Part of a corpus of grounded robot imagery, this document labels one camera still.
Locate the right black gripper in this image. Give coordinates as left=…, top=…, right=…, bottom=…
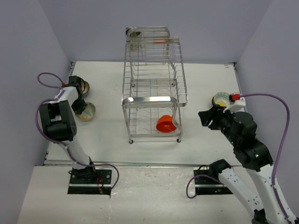
left=198, top=103, right=240, bottom=146

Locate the white bowl orange star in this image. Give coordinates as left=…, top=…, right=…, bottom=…
left=77, top=102, right=96, bottom=121

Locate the brown ribbed bowl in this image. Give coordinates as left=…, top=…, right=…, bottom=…
left=81, top=79, right=90, bottom=97

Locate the yellow blue patterned bowl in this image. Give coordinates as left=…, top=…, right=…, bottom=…
left=212, top=92, right=231, bottom=107

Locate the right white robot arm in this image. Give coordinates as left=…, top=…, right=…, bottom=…
left=198, top=105, right=299, bottom=224

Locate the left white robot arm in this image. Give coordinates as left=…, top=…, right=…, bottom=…
left=35, top=76, right=97, bottom=183

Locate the steel cutlery holder cup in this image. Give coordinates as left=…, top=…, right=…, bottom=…
left=125, top=27, right=141, bottom=52

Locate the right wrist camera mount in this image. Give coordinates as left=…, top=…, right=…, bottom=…
left=223, top=93, right=246, bottom=113

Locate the aluminium table rail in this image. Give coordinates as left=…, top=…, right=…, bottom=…
left=43, top=159, right=202, bottom=168

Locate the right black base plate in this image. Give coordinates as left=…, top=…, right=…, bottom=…
left=193, top=165, right=233, bottom=196

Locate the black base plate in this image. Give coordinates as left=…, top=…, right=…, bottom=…
left=67, top=167, right=112, bottom=196
left=193, top=165, right=233, bottom=196

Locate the steel wire dish rack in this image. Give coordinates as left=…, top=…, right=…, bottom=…
left=121, top=26, right=188, bottom=144

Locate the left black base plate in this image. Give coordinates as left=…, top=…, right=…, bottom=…
left=67, top=167, right=112, bottom=196

